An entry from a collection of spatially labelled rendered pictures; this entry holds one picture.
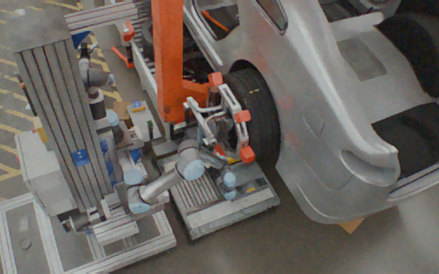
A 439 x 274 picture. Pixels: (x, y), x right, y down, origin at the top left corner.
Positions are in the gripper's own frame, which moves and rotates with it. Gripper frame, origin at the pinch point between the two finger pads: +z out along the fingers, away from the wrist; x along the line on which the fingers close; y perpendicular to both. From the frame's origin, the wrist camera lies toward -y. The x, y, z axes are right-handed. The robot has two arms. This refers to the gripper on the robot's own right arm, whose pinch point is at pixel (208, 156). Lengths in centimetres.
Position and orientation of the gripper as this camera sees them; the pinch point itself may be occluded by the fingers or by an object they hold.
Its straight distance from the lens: 275.0
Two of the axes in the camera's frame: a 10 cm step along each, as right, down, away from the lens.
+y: 0.8, -6.0, -7.9
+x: -9.0, 3.0, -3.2
